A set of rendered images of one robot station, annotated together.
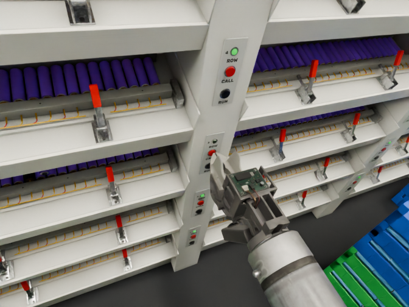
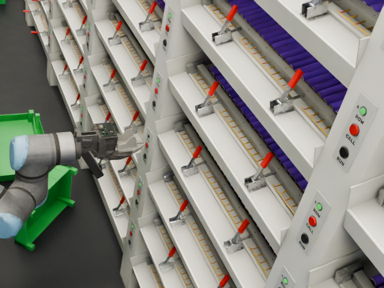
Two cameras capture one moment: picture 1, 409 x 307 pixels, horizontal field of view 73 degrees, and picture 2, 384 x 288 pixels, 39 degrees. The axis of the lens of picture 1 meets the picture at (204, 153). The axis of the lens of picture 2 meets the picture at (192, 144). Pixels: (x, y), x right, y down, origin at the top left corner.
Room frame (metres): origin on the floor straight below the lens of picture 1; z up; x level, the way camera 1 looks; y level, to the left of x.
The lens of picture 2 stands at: (0.54, -1.31, 1.65)
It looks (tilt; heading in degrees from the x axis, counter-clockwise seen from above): 36 degrees down; 90
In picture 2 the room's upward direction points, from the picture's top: 13 degrees clockwise
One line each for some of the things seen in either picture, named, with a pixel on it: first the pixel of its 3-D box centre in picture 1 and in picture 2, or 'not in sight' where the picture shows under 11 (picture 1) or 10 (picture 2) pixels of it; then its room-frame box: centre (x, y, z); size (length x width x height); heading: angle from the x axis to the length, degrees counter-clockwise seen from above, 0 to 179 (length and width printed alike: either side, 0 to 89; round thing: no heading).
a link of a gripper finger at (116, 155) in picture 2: not in sight; (116, 152); (0.33, -0.09, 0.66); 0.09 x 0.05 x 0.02; 31
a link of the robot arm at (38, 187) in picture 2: not in sight; (30, 185); (0.12, -0.20, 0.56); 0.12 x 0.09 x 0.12; 87
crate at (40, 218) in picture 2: not in sight; (47, 205); (0.04, 0.18, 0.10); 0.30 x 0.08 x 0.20; 76
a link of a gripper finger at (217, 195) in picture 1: (224, 192); not in sight; (0.31, -0.05, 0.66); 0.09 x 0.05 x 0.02; 31
